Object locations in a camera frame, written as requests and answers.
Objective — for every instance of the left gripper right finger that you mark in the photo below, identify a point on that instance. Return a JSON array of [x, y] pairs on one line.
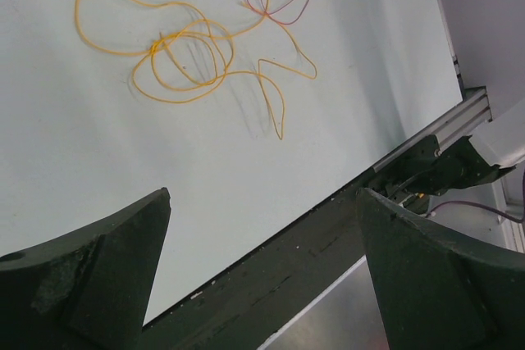
[[437, 288]]

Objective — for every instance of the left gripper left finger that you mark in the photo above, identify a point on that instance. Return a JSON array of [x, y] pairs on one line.
[[87, 289]]

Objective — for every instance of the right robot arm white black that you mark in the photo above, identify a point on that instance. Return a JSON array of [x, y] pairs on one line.
[[489, 152]]

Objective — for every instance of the aluminium frame rail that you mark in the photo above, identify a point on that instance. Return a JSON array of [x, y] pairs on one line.
[[458, 121]]

